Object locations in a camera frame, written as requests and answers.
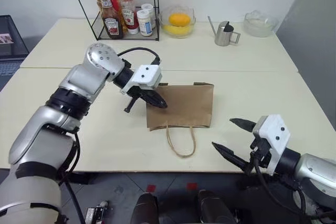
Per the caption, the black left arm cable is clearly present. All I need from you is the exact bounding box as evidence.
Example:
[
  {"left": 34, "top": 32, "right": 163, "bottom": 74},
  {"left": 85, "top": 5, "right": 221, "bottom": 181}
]
[{"left": 117, "top": 47, "right": 162, "bottom": 66}]

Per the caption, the black wire rack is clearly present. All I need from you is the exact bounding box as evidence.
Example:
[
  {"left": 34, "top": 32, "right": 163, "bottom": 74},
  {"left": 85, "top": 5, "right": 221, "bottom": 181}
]
[{"left": 66, "top": 0, "right": 161, "bottom": 42}]

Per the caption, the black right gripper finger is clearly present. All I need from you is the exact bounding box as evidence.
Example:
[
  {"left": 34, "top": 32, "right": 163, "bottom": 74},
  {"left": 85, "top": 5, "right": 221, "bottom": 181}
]
[
  {"left": 229, "top": 118, "right": 257, "bottom": 134},
  {"left": 212, "top": 142, "right": 255, "bottom": 175}
]

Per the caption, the squeeze ketchup bottle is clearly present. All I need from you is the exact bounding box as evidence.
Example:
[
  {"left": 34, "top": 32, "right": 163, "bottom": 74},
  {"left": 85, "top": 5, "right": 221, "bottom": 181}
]
[{"left": 120, "top": 0, "right": 140, "bottom": 35}]

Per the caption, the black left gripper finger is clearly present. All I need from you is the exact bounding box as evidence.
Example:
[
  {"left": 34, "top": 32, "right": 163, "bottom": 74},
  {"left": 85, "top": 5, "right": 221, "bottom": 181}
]
[
  {"left": 142, "top": 91, "right": 169, "bottom": 109},
  {"left": 124, "top": 96, "right": 140, "bottom": 115}
]

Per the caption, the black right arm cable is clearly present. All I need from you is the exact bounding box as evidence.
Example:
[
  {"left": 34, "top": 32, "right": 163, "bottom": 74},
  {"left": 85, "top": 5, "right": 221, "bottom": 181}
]
[{"left": 251, "top": 150, "right": 308, "bottom": 218}]

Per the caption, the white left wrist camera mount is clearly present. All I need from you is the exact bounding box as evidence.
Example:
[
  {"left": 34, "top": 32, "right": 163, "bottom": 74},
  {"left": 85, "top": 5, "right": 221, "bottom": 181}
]
[{"left": 120, "top": 64, "right": 162, "bottom": 95}]

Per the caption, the orange fruit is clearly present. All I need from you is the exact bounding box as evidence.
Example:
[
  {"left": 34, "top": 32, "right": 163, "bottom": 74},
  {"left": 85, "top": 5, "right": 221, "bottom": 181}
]
[{"left": 168, "top": 12, "right": 191, "bottom": 27}]

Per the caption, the white capped seasoning jar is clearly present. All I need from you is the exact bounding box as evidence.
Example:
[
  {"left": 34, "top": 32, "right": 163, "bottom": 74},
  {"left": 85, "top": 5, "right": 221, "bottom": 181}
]
[
  {"left": 141, "top": 3, "right": 156, "bottom": 31},
  {"left": 136, "top": 9, "right": 154, "bottom": 37}
]

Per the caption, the empty clear glass bowl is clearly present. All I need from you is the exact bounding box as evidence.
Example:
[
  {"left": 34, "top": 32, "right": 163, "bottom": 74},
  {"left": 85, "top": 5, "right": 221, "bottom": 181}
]
[{"left": 243, "top": 9, "right": 279, "bottom": 38}]

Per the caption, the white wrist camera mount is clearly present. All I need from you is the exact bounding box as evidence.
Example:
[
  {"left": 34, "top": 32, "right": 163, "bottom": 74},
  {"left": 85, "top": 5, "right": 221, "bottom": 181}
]
[
  {"left": 251, "top": 114, "right": 291, "bottom": 176},
  {"left": 120, "top": 64, "right": 162, "bottom": 95}
]

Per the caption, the yellow fruit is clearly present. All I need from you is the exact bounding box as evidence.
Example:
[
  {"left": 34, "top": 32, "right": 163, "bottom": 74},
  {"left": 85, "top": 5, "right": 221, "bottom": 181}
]
[{"left": 163, "top": 24, "right": 192, "bottom": 36}]

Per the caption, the metal watering can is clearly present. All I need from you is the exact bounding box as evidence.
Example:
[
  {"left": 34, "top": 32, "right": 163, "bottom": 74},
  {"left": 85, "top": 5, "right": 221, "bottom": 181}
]
[{"left": 207, "top": 15, "right": 242, "bottom": 47}]

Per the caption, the brown paper bag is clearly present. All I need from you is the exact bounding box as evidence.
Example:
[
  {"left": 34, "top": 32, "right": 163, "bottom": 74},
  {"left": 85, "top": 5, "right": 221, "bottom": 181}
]
[{"left": 145, "top": 82, "right": 215, "bottom": 158}]

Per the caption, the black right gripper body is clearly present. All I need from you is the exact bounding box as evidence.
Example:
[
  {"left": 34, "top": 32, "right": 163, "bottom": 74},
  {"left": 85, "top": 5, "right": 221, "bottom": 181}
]
[{"left": 249, "top": 134, "right": 273, "bottom": 169}]

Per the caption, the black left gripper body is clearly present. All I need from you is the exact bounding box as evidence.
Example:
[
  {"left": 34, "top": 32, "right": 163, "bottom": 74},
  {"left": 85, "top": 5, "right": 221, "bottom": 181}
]
[{"left": 127, "top": 84, "right": 159, "bottom": 104}]

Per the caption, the glass fruit bowl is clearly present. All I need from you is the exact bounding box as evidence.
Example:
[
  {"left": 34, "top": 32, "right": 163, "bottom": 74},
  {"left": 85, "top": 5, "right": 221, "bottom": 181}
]
[{"left": 158, "top": 4, "right": 197, "bottom": 39}]

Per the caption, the small grey floor device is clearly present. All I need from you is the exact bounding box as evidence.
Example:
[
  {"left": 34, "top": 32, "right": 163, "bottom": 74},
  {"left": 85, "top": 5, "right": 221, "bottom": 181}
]
[{"left": 86, "top": 199, "right": 110, "bottom": 220}]

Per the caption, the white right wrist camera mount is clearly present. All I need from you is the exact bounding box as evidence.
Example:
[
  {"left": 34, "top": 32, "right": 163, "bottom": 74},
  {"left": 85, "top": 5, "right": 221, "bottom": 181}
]
[{"left": 251, "top": 114, "right": 291, "bottom": 176}]

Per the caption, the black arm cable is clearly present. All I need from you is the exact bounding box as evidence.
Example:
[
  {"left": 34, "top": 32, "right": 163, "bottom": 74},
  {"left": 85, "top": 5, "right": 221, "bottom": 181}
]
[
  {"left": 117, "top": 47, "right": 162, "bottom": 66},
  {"left": 251, "top": 150, "right": 308, "bottom": 218}
]

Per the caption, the dark rounded shape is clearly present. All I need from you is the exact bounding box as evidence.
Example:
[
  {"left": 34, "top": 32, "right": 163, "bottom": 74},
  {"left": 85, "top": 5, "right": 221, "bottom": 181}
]
[
  {"left": 196, "top": 189, "right": 233, "bottom": 224},
  {"left": 133, "top": 191, "right": 160, "bottom": 224}
]

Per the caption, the dark laptop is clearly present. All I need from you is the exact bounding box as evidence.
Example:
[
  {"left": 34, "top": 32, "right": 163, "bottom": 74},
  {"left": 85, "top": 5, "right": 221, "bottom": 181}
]
[{"left": 0, "top": 14, "right": 30, "bottom": 84}]

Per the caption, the tall glass ketchup bottle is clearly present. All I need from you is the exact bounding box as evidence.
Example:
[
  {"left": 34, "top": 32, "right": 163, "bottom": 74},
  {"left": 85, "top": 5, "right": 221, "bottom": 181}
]
[{"left": 97, "top": 0, "right": 125, "bottom": 40}]

